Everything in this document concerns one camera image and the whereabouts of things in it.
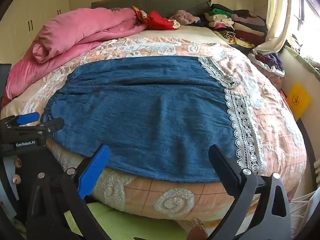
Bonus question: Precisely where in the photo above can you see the cream wardrobe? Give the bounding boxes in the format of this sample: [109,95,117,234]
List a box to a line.
[0,0,70,64]

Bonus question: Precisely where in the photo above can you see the window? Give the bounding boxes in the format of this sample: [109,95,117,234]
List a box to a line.
[291,0,320,55]

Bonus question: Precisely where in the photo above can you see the person's left hand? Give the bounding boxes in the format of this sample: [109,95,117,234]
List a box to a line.
[12,158,23,185]

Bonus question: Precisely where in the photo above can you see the yellow bag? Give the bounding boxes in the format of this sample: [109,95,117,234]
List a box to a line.
[286,82,312,122]

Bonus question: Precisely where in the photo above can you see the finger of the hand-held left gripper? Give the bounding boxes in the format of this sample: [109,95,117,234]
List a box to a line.
[37,117,65,133]
[5,112,40,128]

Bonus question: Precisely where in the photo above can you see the stack of folded clothes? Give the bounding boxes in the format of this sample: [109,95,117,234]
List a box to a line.
[204,3,270,49]

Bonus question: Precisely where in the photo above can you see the pink duvet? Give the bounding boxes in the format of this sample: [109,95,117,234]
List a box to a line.
[5,7,150,101]

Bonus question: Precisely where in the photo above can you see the cream curtain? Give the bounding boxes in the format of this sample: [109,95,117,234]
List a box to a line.
[252,0,293,55]

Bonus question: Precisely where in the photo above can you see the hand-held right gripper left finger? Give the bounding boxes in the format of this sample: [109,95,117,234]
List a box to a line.
[26,144,118,240]

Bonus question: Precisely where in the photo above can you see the brown glittery object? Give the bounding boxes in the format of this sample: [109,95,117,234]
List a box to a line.
[190,217,208,240]

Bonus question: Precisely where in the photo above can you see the red cloth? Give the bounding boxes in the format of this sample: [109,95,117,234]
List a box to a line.
[132,6,181,31]

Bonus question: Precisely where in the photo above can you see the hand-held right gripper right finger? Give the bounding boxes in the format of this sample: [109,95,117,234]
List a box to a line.
[208,144,292,240]

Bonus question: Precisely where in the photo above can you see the grey headboard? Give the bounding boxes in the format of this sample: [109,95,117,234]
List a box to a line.
[91,0,213,18]

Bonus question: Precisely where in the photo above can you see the blue pants with lace trim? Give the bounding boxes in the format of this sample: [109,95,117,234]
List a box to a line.
[41,56,268,183]

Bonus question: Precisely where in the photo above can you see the purple clothes pile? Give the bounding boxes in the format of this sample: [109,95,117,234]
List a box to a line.
[247,52,286,77]

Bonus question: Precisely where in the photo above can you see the person's green clothing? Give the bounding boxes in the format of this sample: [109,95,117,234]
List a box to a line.
[64,201,193,240]

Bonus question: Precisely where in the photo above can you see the mauve plush cloth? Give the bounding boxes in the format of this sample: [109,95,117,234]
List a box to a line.
[169,10,202,26]

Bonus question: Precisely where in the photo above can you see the peach patterned quilt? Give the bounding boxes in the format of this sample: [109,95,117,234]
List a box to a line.
[5,29,308,228]

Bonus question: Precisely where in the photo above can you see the green windowsill cloth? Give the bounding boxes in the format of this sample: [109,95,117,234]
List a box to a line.
[285,45,320,76]

